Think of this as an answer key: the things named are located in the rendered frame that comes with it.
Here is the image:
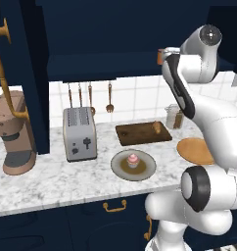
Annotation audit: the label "brown coffee machine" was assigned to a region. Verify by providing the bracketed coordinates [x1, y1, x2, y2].
[0, 89, 38, 176]

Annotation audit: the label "silver two-slot toaster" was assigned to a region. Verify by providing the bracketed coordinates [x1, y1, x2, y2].
[62, 106, 99, 163]

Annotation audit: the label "navy wall cabinets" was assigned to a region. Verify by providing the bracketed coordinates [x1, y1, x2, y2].
[35, 0, 237, 83]

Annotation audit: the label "glass jar with brown contents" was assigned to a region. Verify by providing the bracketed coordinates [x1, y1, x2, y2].
[165, 103, 185, 130]

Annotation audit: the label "round light wooden board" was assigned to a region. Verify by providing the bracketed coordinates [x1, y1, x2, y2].
[175, 136, 216, 167]

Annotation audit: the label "navy base cabinets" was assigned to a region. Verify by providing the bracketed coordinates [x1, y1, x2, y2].
[0, 191, 237, 251]

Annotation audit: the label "small brown croissant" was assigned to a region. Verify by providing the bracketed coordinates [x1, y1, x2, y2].
[152, 120, 163, 134]

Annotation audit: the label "long brass door handle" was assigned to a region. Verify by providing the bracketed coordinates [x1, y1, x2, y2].
[0, 18, 30, 123]

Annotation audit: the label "hanging brass fork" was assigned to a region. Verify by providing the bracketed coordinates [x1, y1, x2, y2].
[105, 81, 116, 114]

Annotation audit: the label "brass cabinet door handle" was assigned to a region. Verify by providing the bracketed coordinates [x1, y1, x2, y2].
[143, 214, 154, 242]

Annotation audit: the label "navy tall cabinet door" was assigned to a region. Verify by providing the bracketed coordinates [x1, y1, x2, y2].
[0, 0, 51, 156]

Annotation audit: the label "dark wooden cutting board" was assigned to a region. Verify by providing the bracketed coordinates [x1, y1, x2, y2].
[115, 121, 173, 147]

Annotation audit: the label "hanging brass utensil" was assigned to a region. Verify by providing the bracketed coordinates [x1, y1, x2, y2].
[67, 82, 74, 110]
[77, 81, 84, 109]

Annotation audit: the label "brass drawer handle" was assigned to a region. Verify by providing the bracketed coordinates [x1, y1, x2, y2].
[102, 199, 128, 214]

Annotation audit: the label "grey round plate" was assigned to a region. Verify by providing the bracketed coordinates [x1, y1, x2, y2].
[110, 148, 158, 182]

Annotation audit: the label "pink frosted cupcake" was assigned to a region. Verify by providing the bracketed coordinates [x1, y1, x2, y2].
[126, 153, 140, 170]

